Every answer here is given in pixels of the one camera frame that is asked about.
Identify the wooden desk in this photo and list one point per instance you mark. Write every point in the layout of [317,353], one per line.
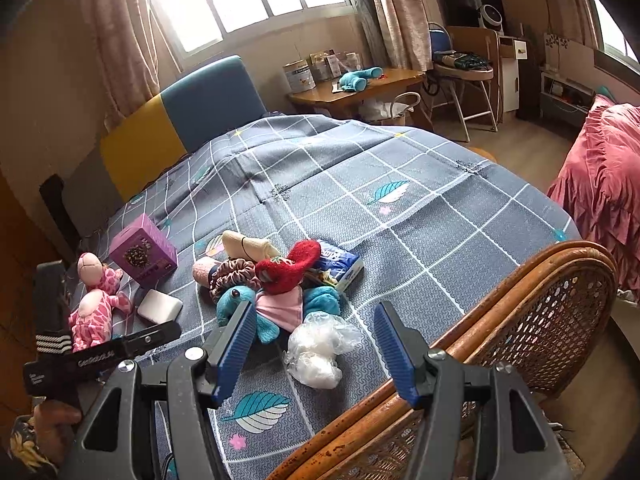
[380,82]

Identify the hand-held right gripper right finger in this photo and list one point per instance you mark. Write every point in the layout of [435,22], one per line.
[397,355]

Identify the brown rattan chair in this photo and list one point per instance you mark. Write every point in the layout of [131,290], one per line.
[550,310]

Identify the small side window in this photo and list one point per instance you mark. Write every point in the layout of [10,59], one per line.
[617,30]

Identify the blue round chair back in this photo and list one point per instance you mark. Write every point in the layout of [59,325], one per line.
[438,39]

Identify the pink spotted plush monkey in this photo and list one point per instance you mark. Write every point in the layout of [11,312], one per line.
[95,310]

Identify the person's left hand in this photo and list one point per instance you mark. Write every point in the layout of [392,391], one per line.
[57,417]

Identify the brown satin scrunchie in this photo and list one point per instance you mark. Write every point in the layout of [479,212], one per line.
[235,272]

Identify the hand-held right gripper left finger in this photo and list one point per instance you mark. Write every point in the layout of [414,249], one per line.
[234,347]

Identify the clear plastic bag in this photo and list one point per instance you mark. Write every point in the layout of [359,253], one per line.
[315,355]

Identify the brown wooden wardrobe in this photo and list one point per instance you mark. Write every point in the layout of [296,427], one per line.
[20,270]

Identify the beige curtain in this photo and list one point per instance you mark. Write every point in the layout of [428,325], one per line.
[120,35]
[400,10]

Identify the blue yellow grey headboard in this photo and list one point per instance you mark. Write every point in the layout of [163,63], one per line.
[200,100]

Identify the purple cardboard box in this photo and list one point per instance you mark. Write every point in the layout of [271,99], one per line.
[140,255]

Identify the red fuzzy sock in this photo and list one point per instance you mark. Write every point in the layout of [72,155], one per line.
[295,260]

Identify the teal toy on table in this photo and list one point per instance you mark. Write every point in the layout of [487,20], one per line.
[357,79]

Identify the pink ruffled bedspread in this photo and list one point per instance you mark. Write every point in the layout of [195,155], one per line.
[600,170]

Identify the person's left forearm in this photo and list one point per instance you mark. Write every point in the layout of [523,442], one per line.
[30,452]

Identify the low white shelf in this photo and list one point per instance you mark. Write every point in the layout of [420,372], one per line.
[565,92]

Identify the blue plush toy pink scarf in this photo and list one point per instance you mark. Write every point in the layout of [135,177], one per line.
[232,302]

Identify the row of small boxes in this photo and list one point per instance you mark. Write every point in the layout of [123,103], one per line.
[332,66]

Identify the white round fan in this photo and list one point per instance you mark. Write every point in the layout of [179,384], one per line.
[491,16]

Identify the black flat screen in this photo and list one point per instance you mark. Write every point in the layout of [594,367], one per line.
[460,5]

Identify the metal tin can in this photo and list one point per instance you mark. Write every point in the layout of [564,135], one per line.
[299,77]

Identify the white small cabinet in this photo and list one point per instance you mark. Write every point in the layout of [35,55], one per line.
[512,75]

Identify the pink sock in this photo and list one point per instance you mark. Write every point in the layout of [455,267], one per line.
[205,270]

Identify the cream striped sock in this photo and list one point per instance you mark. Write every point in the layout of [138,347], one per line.
[245,245]

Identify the white folding chair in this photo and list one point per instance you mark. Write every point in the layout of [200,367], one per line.
[467,80]

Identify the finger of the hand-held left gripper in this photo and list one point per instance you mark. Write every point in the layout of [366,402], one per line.
[155,334]

